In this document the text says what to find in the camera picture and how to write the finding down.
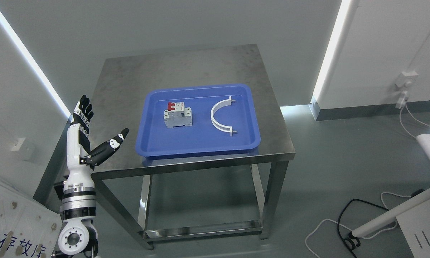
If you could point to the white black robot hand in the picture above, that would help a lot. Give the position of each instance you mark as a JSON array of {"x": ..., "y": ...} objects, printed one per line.
[{"x": 81, "y": 159}]

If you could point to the white circuit breaker red switch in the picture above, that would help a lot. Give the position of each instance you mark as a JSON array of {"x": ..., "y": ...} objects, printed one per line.
[{"x": 177, "y": 115}]

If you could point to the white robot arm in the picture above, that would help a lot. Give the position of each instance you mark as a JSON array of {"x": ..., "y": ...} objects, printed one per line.
[{"x": 77, "y": 211}]

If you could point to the stainless steel table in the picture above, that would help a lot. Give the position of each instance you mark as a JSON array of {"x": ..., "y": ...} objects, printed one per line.
[{"x": 170, "y": 200}]

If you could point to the blue plastic tray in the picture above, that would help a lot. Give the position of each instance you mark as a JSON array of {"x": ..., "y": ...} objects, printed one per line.
[{"x": 155, "y": 140}]

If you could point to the white board with blue text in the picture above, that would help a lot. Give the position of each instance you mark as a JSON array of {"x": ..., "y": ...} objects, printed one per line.
[{"x": 27, "y": 228}]

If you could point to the white stand pole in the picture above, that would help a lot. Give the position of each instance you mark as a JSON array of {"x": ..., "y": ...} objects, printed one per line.
[{"x": 389, "y": 216}]

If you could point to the white cabinet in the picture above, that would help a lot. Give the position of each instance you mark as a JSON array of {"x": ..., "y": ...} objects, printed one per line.
[{"x": 415, "y": 225}]

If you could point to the white wall switch box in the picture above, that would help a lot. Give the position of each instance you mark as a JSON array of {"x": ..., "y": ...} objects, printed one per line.
[{"x": 23, "y": 149}]

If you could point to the white curved plastic bracket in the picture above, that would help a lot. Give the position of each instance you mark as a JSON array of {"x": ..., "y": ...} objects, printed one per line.
[{"x": 222, "y": 126}]

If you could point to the white wall socket with plug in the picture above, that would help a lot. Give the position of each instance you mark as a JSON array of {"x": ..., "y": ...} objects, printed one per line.
[{"x": 405, "y": 80}]

